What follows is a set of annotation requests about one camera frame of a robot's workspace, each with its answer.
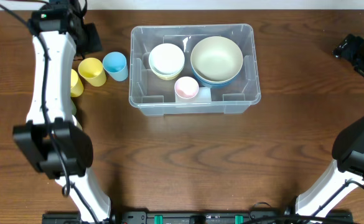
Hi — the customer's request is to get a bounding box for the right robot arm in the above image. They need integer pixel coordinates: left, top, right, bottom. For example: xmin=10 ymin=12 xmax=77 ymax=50
xmin=278 ymin=34 xmax=364 ymax=223

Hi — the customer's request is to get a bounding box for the yellow small bowl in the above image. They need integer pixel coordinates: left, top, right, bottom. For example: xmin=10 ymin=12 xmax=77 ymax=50
xmin=155 ymin=73 xmax=180 ymax=80

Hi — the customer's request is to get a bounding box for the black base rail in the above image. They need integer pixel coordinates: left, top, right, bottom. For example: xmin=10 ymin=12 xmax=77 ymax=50
xmin=41 ymin=209 xmax=354 ymax=224

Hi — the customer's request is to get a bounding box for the left black cable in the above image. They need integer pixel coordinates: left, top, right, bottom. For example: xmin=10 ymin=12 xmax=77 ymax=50
xmin=0 ymin=0 xmax=103 ymax=224

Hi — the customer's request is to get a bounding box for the clear plastic storage container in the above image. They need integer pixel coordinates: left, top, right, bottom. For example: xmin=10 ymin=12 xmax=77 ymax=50
xmin=129 ymin=24 xmax=261 ymax=116

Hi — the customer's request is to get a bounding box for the pink plastic cup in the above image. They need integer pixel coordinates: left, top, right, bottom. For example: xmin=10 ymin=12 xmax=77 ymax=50
xmin=174 ymin=77 xmax=199 ymax=100

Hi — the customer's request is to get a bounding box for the yellow plastic cup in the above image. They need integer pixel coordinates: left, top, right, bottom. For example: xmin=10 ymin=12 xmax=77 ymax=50
xmin=78 ymin=58 xmax=106 ymax=87
xmin=70 ymin=69 xmax=84 ymax=97

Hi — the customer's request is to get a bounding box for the mint green plastic cup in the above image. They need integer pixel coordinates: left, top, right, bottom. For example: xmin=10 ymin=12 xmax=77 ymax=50
xmin=71 ymin=100 xmax=77 ymax=116

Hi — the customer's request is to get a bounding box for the large beige bowl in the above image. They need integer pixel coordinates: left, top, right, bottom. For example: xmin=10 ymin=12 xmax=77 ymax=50
xmin=190 ymin=36 xmax=244 ymax=85

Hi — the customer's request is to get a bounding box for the cream white plastic cup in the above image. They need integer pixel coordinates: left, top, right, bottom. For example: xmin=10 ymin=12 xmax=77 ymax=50
xmin=72 ymin=115 xmax=83 ymax=130

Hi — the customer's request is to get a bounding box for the white small bowl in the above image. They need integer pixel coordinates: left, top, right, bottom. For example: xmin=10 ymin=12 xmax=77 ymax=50
xmin=149 ymin=43 xmax=185 ymax=65

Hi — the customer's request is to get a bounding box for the right black cable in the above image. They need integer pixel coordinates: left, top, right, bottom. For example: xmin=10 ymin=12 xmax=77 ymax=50
xmin=306 ymin=179 xmax=364 ymax=224

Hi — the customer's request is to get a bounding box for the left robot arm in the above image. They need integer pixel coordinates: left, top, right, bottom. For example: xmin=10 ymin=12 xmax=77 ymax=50
xmin=13 ymin=1 xmax=111 ymax=223

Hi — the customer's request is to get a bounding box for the black cable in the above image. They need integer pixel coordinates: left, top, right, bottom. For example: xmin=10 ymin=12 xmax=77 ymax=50
xmin=306 ymin=179 xmax=364 ymax=224
xmin=0 ymin=0 xmax=103 ymax=224

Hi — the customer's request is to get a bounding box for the light blue plastic cup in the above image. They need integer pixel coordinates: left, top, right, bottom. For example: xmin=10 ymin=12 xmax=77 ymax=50
xmin=103 ymin=52 xmax=128 ymax=82

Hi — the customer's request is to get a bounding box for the dark blue bowl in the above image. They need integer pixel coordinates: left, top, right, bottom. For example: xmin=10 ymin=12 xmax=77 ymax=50
xmin=192 ymin=70 xmax=239 ymax=88

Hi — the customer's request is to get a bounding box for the white label in container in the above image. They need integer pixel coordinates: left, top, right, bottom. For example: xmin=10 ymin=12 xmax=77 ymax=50
xmin=175 ymin=87 xmax=212 ymax=104

